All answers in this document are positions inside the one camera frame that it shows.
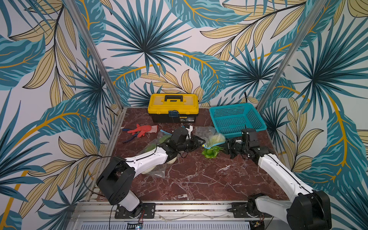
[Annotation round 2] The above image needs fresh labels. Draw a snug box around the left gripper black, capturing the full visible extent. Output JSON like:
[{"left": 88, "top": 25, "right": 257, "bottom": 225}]
[{"left": 178, "top": 135, "right": 207, "bottom": 153}]

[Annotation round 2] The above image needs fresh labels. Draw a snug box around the chinese cabbage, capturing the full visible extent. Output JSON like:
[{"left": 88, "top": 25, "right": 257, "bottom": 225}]
[
  {"left": 202, "top": 133, "right": 226, "bottom": 159},
  {"left": 158, "top": 135, "right": 171, "bottom": 144},
  {"left": 143, "top": 143, "right": 157, "bottom": 153}
]

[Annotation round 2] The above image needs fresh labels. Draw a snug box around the clear zipper bag blue seal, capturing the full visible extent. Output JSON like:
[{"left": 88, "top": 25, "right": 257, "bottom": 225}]
[{"left": 139, "top": 130, "right": 179, "bottom": 179}]

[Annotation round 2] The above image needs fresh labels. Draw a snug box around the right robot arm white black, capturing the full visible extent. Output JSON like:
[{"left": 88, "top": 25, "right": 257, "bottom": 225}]
[{"left": 225, "top": 139, "right": 332, "bottom": 230}]

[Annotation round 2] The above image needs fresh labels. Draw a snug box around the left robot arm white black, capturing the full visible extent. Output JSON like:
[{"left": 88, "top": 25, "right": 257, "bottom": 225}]
[{"left": 96, "top": 127, "right": 206, "bottom": 218}]

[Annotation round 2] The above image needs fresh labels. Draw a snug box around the teal plastic basket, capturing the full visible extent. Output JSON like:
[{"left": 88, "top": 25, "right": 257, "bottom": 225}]
[{"left": 209, "top": 103, "right": 266, "bottom": 139}]

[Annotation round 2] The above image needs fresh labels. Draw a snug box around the yellow black toolbox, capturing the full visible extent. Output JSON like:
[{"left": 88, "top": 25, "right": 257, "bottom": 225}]
[{"left": 148, "top": 94, "right": 199, "bottom": 123}]

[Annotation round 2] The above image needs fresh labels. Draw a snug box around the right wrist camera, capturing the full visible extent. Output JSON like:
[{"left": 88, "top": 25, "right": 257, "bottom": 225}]
[{"left": 241, "top": 128, "right": 259, "bottom": 147}]

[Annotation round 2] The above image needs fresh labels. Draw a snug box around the blue handled tool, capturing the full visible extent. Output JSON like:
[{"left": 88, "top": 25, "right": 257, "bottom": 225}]
[{"left": 122, "top": 128, "right": 137, "bottom": 144}]

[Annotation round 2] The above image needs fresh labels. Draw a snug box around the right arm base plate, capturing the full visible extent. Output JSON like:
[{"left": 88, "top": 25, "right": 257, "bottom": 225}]
[{"left": 227, "top": 202, "right": 272, "bottom": 218}]

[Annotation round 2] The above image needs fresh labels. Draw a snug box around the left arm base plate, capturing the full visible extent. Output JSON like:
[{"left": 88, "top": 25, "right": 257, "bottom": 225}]
[{"left": 115, "top": 203, "right": 156, "bottom": 219}]

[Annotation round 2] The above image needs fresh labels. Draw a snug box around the front aluminium rail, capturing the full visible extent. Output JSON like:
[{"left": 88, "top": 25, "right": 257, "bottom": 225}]
[{"left": 67, "top": 201, "right": 290, "bottom": 230}]

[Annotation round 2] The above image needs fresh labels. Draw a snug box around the right aluminium frame post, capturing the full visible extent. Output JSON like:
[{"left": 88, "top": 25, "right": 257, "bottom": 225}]
[{"left": 256, "top": 0, "right": 327, "bottom": 113}]

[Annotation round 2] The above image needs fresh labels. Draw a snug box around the aluminium frame post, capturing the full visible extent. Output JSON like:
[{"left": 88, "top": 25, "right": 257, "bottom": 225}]
[
  {"left": 256, "top": 0, "right": 327, "bottom": 113},
  {"left": 65, "top": 0, "right": 124, "bottom": 111}
]

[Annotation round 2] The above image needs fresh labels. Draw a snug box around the left aluminium frame post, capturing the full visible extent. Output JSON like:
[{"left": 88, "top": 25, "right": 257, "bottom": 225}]
[{"left": 65, "top": 0, "right": 124, "bottom": 111}]

